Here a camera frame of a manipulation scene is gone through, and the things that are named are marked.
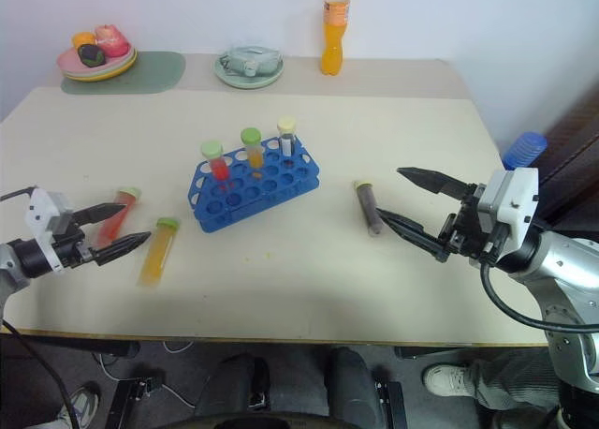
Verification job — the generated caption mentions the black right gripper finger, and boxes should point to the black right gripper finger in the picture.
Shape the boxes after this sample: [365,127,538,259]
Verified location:
[396,166,474,200]
[375,207,451,263]

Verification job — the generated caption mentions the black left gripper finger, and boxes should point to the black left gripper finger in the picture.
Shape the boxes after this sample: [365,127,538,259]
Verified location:
[72,202,129,227]
[90,230,153,267]

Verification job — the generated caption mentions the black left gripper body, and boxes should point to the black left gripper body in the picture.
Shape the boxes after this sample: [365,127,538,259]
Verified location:
[51,220,98,269]

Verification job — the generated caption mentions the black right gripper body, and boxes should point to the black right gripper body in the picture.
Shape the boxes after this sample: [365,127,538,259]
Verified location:
[437,183,510,267]

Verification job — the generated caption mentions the red liquid tube green cap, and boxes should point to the red liquid tube green cap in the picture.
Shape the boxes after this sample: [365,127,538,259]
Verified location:
[95,185,142,248]
[199,140,235,191]

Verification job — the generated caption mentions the orange liquid tube green cap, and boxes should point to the orange liquid tube green cap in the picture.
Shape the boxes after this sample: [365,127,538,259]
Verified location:
[136,216,182,288]
[240,126,266,180]

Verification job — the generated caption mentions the grey powder tube cream cap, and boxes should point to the grey powder tube cream cap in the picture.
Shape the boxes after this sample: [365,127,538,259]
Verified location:
[353,179,387,238]

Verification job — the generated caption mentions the blue plastic test tube rack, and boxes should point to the blue plastic test tube rack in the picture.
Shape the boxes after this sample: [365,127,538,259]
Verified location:
[186,136,322,235]

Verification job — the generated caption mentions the dark tube cream cap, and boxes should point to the dark tube cream cap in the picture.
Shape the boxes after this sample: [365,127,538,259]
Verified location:
[276,115,299,161]

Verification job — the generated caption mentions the blue ribbed plastic object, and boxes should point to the blue ribbed plastic object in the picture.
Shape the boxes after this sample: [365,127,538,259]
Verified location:
[501,130,548,171]

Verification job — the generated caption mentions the black table crossbar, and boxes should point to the black table crossbar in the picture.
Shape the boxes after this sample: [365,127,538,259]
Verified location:
[394,345,475,361]

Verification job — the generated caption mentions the dark brown wooden furniture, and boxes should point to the dark brown wooden furniture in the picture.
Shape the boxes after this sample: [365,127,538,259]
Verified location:
[536,70,599,237]

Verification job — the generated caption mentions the yellow plate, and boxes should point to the yellow plate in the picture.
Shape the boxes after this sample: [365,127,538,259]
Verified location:
[62,52,139,83]

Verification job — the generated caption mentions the green placemat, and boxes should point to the green placemat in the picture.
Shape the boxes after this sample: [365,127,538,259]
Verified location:
[59,50,188,96]

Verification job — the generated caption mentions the light green stacked plate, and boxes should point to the light green stacked plate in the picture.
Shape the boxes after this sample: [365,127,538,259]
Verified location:
[60,49,138,79]

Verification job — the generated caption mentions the grey trouser leg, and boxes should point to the grey trouser leg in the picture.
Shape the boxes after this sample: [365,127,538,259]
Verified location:
[466,347,563,412]

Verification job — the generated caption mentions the pink plate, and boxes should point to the pink plate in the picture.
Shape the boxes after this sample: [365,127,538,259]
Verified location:
[56,44,137,74]

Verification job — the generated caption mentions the dark purple toy fruit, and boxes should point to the dark purple toy fruit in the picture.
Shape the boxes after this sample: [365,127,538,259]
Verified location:
[76,43,107,68]

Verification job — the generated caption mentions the grey white sneaker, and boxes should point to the grey white sneaker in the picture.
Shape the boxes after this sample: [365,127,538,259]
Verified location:
[54,380,102,429]

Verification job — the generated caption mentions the orange soda plastic bottle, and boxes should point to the orange soda plastic bottle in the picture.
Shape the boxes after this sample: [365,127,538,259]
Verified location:
[319,0,353,78]

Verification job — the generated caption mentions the dark rounded shape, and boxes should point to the dark rounded shape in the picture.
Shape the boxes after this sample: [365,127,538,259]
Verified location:
[193,352,273,422]
[324,346,387,429]

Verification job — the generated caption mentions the pink toy peach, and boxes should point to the pink toy peach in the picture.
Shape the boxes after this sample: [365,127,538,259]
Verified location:
[94,23,130,58]

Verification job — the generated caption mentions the orange toy fruit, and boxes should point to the orange toy fruit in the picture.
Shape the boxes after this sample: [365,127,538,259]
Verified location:
[71,31,97,52]

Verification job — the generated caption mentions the pale green plate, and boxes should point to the pale green plate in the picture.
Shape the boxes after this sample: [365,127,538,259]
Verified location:
[213,53,285,91]

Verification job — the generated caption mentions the pale green fabric pouch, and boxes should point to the pale green fabric pouch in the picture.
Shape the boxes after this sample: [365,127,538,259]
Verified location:
[219,45,283,78]

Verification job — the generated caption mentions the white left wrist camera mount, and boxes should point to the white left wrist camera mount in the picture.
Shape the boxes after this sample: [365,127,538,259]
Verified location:
[22,186,76,274]

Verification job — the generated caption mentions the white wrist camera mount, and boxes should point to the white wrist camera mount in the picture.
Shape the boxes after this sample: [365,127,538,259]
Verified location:
[476,167,540,257]
[22,186,76,274]

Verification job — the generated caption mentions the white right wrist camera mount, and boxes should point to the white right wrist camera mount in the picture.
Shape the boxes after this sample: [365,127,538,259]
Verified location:
[476,167,540,257]

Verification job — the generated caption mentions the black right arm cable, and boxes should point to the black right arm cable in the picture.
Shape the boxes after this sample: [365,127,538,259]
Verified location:
[480,259,599,333]

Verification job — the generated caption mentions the white floor cable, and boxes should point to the white floor cable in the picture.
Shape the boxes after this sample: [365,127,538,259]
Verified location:
[91,338,198,409]

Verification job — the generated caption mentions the black metal floor bracket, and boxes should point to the black metal floor bracket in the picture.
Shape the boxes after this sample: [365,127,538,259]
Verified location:
[104,376,166,429]
[373,376,406,429]

